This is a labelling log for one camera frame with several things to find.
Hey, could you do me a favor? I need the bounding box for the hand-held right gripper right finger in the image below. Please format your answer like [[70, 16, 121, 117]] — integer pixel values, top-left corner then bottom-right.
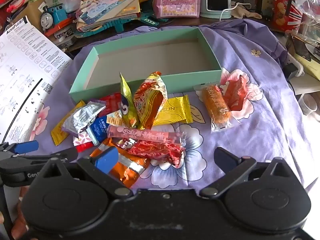
[[200, 147, 297, 198]]

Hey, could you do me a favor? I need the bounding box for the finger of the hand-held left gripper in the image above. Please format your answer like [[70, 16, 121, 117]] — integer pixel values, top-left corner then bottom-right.
[[0, 141, 39, 157], [0, 147, 78, 167]]

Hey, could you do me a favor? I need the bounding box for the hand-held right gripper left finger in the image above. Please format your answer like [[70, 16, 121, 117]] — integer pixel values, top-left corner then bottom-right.
[[37, 146, 133, 198]]

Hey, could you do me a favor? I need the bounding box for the orange silver snack packet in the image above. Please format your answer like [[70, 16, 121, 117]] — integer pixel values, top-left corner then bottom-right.
[[90, 137, 150, 188]]

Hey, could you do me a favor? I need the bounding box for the orange-yellow snack packet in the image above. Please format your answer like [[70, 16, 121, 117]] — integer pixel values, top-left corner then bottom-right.
[[51, 100, 87, 146]]

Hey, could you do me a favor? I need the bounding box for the white pink flower packet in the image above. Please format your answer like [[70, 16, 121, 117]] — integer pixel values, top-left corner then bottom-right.
[[72, 132, 93, 153]]

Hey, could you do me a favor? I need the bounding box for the blue white cracker packet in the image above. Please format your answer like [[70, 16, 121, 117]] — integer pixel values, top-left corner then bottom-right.
[[86, 111, 123, 147]]

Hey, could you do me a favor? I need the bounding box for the silver purple snack packet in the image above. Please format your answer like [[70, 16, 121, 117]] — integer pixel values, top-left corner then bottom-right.
[[61, 99, 107, 137]]

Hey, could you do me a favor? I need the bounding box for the pink long stick packet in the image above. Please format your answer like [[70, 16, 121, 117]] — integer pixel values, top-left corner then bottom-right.
[[107, 125, 187, 147]]

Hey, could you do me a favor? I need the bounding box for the red crinkled foil packet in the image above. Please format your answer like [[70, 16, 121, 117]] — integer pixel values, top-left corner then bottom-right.
[[127, 140, 185, 168]]

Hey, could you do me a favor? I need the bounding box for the clear packet with orange roll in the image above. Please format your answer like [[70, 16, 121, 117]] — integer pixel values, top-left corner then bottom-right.
[[195, 84, 234, 133]]

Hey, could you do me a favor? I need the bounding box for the red translucent snack packet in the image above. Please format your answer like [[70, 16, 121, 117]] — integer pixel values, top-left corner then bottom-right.
[[99, 92, 123, 118]]

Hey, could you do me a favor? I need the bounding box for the yellow-green cartoon snack packet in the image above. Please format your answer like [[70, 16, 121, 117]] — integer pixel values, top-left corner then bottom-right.
[[119, 72, 139, 128]]

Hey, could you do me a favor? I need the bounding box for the red-orange snack packet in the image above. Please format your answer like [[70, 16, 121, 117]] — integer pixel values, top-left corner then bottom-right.
[[220, 74, 248, 112]]

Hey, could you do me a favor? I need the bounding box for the yellow snack packet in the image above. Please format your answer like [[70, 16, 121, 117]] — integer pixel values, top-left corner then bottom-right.
[[152, 94, 194, 127]]

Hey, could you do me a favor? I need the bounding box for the orange-red crinkled snack packet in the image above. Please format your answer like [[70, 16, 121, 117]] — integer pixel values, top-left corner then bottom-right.
[[134, 71, 168, 130]]

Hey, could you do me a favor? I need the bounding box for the mint green cardboard box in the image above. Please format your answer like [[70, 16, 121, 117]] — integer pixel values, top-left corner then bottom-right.
[[69, 27, 223, 104]]

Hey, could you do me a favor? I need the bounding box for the person's left hand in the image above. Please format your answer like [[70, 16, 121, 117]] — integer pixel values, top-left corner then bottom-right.
[[12, 215, 32, 240]]

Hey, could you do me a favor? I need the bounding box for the purple floral cloth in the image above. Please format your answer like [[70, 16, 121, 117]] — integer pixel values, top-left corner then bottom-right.
[[5, 21, 319, 195]]

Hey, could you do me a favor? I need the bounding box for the white printed instruction sheet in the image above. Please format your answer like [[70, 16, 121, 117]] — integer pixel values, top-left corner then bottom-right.
[[0, 17, 73, 144]]

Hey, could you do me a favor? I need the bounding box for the clear plastic cup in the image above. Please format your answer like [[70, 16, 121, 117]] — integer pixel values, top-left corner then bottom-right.
[[297, 94, 318, 115]]

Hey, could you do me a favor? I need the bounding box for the white power strip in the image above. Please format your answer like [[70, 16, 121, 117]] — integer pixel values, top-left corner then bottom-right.
[[282, 55, 305, 79]]

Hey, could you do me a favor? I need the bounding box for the black white lettered box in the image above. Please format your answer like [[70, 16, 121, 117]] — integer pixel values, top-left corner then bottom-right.
[[56, 27, 75, 46]]

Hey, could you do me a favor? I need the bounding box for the yellow paper box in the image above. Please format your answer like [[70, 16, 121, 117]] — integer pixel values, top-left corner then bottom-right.
[[294, 52, 320, 80]]

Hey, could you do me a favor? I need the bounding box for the teal toy track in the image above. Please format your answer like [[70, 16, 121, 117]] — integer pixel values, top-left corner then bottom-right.
[[75, 15, 160, 39]]

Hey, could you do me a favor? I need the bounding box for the blue toy train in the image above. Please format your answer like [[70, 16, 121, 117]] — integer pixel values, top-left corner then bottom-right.
[[40, 4, 78, 38]]

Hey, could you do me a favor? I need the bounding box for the brown cardboard box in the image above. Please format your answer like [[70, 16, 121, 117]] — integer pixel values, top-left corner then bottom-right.
[[7, 0, 48, 28]]

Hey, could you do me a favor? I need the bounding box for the beige cloth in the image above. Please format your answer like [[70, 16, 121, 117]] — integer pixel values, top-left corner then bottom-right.
[[231, 5, 263, 19]]

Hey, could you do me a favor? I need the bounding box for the colourful drawing mat box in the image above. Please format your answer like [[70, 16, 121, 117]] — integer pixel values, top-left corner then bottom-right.
[[76, 0, 142, 33]]

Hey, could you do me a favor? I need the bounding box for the red cookie tin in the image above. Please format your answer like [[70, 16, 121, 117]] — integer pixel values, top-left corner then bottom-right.
[[271, 0, 304, 33]]

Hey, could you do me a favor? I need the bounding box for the crinkled clear plastic bag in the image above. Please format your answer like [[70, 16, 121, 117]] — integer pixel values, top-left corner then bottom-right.
[[287, 0, 320, 30]]

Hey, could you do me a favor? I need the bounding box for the white cable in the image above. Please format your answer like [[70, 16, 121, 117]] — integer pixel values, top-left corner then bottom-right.
[[219, 2, 252, 22]]

